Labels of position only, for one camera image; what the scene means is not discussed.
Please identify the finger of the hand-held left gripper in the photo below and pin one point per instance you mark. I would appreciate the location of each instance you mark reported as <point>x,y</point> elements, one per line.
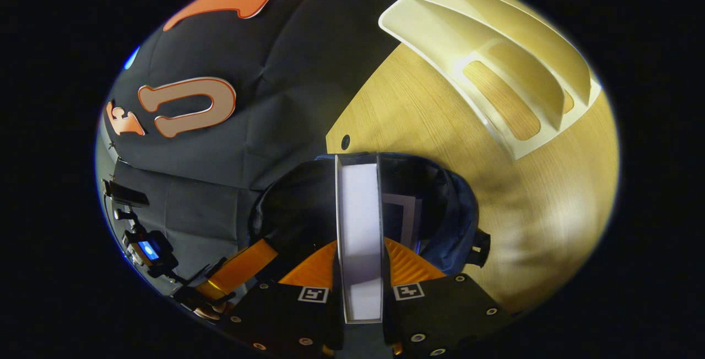
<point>237,271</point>

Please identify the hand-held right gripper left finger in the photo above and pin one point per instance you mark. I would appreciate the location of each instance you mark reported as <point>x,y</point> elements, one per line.
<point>286,320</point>

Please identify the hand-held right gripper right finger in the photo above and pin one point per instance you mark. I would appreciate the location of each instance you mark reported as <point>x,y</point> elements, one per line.
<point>440,320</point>

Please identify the blue schoolbag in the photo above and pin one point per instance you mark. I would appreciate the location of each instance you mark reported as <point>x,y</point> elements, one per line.
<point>446,221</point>

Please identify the blue picture cover book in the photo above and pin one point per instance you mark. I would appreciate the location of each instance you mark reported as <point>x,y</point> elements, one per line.
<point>405,221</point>

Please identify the grey dark spine book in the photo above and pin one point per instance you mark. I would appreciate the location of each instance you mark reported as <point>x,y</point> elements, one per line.
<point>359,227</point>

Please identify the white bookshelf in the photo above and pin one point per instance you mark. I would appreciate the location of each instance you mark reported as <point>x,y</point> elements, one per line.
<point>523,45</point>

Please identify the black device with blue light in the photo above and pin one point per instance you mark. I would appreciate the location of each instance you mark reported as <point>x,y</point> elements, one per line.
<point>148,250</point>

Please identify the black flat device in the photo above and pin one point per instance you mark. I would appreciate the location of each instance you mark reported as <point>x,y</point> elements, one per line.
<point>126,194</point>

